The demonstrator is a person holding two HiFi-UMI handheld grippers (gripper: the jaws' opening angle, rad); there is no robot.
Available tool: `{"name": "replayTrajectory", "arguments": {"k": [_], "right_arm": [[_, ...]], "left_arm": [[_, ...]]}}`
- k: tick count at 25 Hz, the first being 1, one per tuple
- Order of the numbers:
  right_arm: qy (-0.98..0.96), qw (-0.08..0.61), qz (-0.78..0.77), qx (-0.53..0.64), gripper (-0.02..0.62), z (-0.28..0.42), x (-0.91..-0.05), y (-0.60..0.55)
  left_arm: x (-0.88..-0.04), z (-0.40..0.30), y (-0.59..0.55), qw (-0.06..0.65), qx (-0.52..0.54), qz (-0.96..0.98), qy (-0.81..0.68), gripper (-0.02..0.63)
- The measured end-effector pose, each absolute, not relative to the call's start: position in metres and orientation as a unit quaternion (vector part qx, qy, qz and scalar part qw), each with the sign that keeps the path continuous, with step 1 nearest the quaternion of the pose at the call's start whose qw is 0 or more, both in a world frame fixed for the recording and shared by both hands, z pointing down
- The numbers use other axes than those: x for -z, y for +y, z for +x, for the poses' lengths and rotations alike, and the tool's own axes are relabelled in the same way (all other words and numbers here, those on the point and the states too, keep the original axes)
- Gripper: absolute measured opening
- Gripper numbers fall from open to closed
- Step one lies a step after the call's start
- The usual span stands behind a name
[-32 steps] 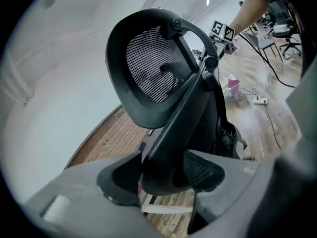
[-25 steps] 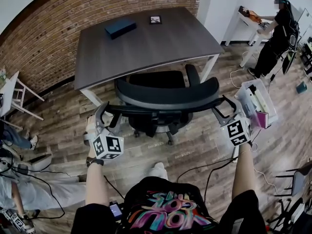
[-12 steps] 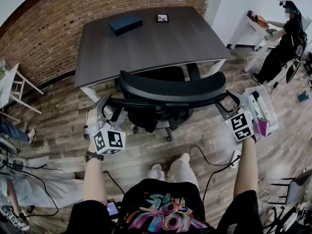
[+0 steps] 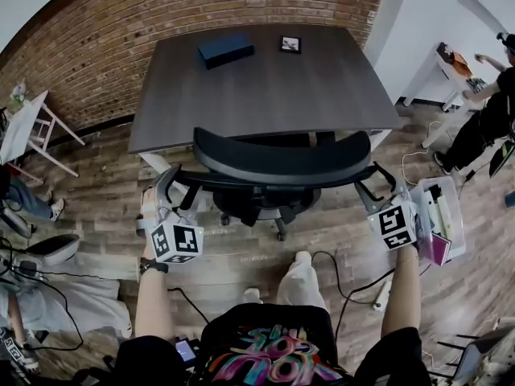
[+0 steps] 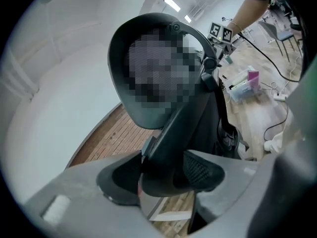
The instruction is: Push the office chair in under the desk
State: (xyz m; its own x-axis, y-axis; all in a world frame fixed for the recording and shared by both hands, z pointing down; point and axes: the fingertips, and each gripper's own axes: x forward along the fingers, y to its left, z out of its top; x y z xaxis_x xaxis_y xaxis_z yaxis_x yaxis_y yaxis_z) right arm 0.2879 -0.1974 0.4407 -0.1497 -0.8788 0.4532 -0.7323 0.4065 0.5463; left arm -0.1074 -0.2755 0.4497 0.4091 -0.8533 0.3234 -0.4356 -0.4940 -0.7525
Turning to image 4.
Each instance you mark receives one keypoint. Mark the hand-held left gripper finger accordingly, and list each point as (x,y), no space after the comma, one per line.
(155,191)
(189,199)

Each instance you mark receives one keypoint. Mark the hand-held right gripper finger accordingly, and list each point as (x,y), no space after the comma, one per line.
(370,197)
(392,179)

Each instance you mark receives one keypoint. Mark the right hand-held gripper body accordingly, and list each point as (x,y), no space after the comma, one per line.
(396,227)

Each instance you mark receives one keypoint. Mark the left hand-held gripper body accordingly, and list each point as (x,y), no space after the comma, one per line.
(177,239)

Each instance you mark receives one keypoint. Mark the black office chair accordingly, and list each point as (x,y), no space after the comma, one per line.
(281,155)

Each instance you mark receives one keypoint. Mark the person's right forearm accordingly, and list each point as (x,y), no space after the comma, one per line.
(400,296)

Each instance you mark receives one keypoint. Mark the person's left forearm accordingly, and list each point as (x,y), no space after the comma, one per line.
(155,304)

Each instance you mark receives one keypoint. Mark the black wristband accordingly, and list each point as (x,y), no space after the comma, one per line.
(155,265)

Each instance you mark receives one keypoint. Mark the clear plastic storage bin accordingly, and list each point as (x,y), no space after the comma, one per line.
(440,211)

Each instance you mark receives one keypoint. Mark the pink book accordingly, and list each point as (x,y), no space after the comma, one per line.
(438,249)

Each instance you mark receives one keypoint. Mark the white power strip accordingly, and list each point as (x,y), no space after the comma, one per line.
(382,296)

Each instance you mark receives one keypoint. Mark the person's legs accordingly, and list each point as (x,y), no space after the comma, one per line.
(299,280)

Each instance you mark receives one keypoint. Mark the black phone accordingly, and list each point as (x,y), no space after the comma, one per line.
(186,350)

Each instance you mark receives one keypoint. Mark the teal notebook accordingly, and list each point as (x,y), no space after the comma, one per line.
(511,199)

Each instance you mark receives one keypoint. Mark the dark wooden desk white legs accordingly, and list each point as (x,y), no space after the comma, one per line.
(261,91)

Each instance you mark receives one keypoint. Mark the orange box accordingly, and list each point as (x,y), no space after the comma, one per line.
(462,64)

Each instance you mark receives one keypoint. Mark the dark brown box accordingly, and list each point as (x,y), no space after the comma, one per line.
(444,51)

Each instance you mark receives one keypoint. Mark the person's black printed t-shirt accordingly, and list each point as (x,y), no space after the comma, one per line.
(265,352)

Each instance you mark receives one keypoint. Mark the white side table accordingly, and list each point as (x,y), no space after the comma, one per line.
(22,123)

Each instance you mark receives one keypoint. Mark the dark blue box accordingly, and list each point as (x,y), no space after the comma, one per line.
(225,51)

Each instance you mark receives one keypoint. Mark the black metal-framed chair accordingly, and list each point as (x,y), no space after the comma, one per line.
(479,356)

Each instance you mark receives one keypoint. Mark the small potted plant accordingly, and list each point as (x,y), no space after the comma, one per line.
(18,93)

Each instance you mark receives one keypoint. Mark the small black picture frame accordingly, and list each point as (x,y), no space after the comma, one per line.
(290,45)

